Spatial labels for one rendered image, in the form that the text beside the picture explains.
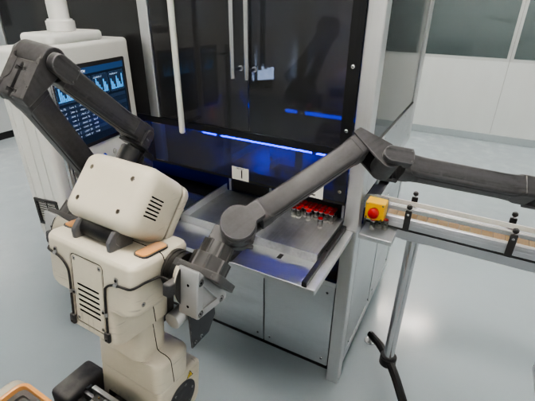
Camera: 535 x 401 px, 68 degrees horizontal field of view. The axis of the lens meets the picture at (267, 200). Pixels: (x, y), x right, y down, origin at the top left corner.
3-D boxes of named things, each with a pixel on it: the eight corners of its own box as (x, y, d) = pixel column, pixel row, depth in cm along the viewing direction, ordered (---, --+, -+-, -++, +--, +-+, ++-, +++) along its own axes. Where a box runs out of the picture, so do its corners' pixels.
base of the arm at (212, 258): (170, 262, 82) (216, 282, 76) (189, 228, 84) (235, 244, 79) (189, 275, 89) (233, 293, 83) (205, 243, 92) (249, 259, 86)
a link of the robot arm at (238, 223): (359, 135, 102) (370, 114, 93) (394, 174, 99) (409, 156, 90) (215, 231, 92) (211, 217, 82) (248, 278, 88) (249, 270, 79)
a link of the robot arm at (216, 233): (207, 249, 88) (205, 243, 83) (228, 210, 92) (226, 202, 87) (244, 266, 87) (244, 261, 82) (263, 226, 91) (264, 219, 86)
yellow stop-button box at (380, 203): (369, 209, 155) (371, 193, 152) (387, 214, 152) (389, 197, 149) (363, 218, 149) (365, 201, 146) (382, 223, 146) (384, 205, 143)
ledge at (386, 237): (367, 222, 166) (368, 218, 165) (398, 230, 161) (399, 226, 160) (357, 237, 155) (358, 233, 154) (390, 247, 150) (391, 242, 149)
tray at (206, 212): (226, 189, 189) (226, 182, 187) (275, 201, 178) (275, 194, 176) (181, 220, 162) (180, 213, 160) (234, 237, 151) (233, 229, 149)
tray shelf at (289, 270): (218, 191, 191) (217, 187, 191) (358, 227, 162) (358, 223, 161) (148, 237, 154) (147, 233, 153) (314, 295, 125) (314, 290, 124)
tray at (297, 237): (290, 205, 174) (290, 198, 173) (347, 219, 164) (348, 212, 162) (251, 243, 148) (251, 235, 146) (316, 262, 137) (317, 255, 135)
